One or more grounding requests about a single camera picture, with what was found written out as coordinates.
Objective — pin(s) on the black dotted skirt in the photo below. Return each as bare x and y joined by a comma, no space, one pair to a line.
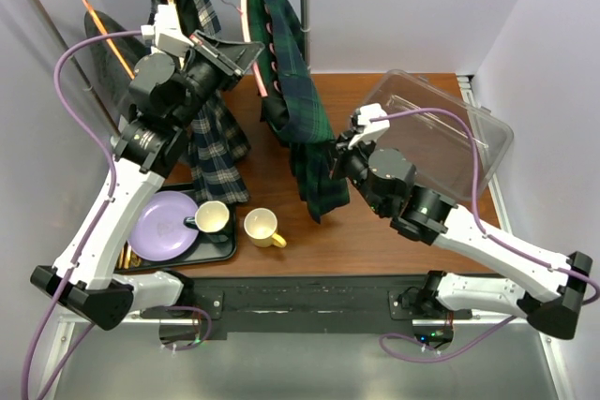
113,78

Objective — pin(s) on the black serving tray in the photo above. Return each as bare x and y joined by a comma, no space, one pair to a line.
201,251

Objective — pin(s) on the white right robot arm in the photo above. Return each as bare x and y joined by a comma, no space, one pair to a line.
544,288

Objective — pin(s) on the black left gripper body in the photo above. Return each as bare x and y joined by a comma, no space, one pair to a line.
203,69

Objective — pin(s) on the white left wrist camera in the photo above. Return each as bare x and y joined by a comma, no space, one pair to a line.
165,34

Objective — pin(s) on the gold cutlery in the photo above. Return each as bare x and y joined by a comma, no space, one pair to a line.
128,259

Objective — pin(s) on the green plaid skirt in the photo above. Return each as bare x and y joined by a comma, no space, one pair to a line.
297,116

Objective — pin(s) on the yellow mug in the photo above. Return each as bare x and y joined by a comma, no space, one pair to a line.
261,227

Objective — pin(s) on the navy beige plaid skirt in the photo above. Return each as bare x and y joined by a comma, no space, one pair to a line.
217,142

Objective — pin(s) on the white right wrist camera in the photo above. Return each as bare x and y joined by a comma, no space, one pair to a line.
369,123

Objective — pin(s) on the clear plastic bin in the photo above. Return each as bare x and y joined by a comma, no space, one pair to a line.
455,146

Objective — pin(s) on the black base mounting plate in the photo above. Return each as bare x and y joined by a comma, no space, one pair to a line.
371,304

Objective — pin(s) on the purple plate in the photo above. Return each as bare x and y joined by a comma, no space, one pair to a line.
160,233

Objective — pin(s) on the dark green mug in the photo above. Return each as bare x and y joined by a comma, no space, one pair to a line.
212,220

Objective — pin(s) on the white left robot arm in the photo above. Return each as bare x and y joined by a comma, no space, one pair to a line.
168,89

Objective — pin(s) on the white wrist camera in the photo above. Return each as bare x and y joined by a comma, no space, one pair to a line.
165,34
369,123

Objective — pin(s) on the orange plastic hanger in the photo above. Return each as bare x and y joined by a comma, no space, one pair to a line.
102,29

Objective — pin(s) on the pink plastic hanger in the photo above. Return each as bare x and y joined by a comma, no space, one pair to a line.
257,27

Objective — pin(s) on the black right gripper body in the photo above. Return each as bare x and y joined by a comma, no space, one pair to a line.
353,162

